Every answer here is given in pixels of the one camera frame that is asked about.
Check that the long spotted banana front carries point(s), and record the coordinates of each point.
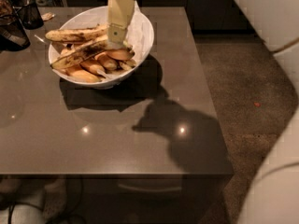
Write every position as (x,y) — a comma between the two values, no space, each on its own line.
(90,49)

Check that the dark appliance at left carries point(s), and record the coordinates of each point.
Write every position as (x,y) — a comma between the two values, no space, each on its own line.
(12,34)

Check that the black mesh cup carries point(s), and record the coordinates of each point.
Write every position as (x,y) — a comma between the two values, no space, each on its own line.
(29,14)

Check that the long spotted banana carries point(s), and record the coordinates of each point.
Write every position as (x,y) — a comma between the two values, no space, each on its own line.
(76,35)
(90,49)

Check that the white perforated shoe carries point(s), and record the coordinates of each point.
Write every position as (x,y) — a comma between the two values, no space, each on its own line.
(55,199)

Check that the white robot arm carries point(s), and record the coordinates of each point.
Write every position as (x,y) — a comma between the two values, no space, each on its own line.
(266,180)

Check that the drawer handle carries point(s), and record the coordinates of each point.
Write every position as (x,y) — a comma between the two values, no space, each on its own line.
(150,189)

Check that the small red floor crumb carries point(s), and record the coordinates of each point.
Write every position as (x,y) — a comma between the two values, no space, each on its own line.
(257,104)

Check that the white bowl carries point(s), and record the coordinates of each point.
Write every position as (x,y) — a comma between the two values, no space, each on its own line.
(140,36)

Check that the long spotted banana back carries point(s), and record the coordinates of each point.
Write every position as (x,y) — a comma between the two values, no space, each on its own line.
(76,35)

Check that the small wrapper on table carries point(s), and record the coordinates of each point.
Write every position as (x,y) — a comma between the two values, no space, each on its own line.
(47,16)

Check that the small orange banana bunch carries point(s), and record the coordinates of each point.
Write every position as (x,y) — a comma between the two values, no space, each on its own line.
(98,67)

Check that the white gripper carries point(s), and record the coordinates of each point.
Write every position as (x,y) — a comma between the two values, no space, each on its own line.
(120,14)

